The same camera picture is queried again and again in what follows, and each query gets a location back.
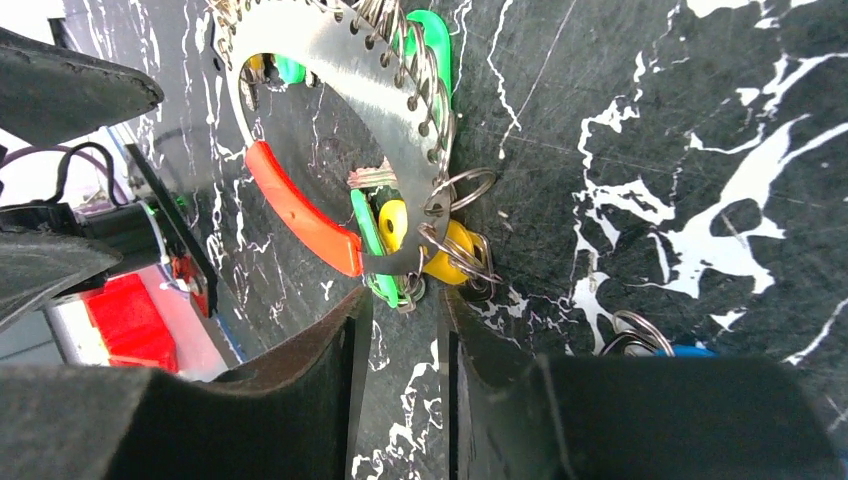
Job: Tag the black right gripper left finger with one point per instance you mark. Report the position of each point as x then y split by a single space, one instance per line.
291 413

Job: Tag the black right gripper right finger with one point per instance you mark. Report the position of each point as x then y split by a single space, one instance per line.
511 415

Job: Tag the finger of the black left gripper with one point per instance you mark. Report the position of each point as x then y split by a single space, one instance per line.
50 95
39 264

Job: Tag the blue key tag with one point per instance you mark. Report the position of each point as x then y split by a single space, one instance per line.
635 336

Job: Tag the yellow tag key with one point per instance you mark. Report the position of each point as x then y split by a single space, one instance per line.
461 256

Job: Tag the green key tag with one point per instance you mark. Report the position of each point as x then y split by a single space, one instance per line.
420 44

